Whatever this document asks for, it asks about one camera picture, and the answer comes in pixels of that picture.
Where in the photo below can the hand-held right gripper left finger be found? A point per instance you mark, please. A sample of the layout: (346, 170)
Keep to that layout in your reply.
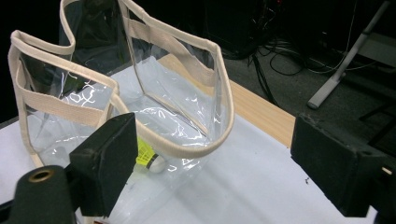
(106, 161)

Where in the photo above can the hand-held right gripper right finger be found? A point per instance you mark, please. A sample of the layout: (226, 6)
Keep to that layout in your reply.
(336, 161)

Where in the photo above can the yellow shuttlecock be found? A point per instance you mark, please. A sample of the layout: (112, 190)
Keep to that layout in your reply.
(144, 154)

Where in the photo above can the clear plastic bag beige trim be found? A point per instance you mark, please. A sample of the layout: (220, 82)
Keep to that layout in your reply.
(56, 107)

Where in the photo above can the grey metal stand leg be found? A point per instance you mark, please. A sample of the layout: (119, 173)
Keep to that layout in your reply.
(336, 74)

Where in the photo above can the wooden table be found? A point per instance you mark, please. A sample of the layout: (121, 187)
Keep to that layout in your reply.
(258, 109)

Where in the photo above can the white table board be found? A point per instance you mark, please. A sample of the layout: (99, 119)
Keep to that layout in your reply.
(233, 186)

